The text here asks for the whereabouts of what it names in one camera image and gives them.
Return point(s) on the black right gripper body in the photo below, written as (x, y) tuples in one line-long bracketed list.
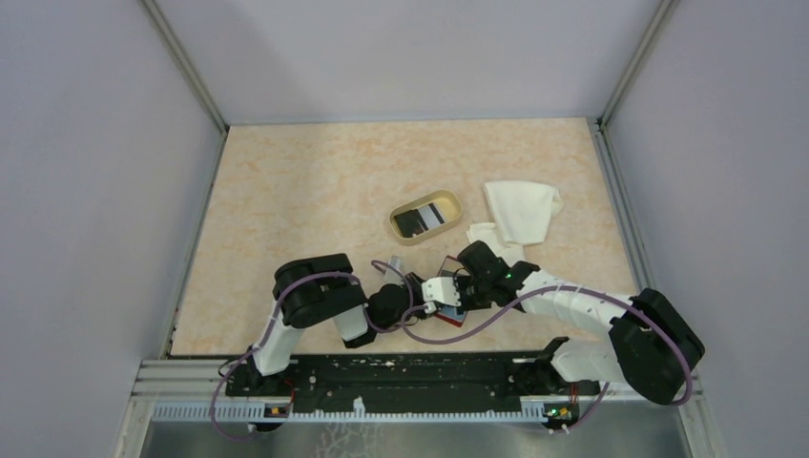
[(473, 292)]

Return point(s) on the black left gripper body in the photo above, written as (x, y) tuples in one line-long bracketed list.
[(417, 297)]

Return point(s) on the red leather card holder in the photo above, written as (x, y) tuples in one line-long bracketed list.
[(451, 268)]

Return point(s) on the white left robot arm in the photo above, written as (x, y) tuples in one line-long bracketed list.
[(320, 289)]

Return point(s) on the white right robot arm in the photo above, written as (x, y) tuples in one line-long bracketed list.
[(640, 340)]

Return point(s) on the black silver-striped VIP card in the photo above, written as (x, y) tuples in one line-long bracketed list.
[(414, 222)]

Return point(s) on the beige plastic tray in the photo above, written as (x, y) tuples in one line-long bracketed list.
[(448, 203)]

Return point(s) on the white cloth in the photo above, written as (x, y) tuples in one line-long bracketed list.
[(522, 212)]

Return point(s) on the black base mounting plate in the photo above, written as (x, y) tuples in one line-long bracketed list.
[(455, 382)]

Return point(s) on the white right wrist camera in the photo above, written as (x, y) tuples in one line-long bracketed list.
[(440, 294)]

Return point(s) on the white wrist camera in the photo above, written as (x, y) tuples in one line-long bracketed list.
[(396, 263), (440, 294)]

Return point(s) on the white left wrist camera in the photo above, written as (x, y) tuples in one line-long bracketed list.
[(396, 263)]

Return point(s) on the aluminium front frame rail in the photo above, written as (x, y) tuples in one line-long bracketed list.
[(185, 378)]

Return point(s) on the aluminium frame rail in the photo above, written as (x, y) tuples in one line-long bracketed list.
[(661, 17), (183, 62), (185, 378)]

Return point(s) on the white slotted cable duct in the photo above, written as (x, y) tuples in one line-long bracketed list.
[(260, 413)]

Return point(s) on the aluminium frame rail right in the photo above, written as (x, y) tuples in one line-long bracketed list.
[(661, 17)]

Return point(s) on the aluminium frame rail left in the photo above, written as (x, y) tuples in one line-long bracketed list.
[(183, 62)]

